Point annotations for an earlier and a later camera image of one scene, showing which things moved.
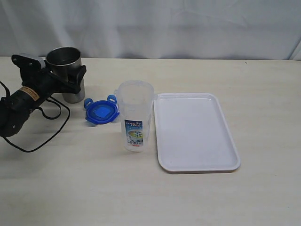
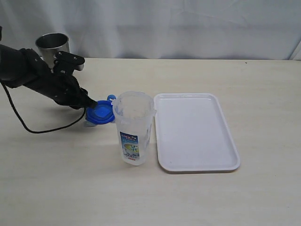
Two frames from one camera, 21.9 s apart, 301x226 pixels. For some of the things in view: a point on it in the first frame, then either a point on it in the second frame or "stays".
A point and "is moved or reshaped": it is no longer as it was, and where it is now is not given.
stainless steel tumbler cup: (66, 61) is moved or reshaped
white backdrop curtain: (225, 29) stays
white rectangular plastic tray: (193, 135) stays
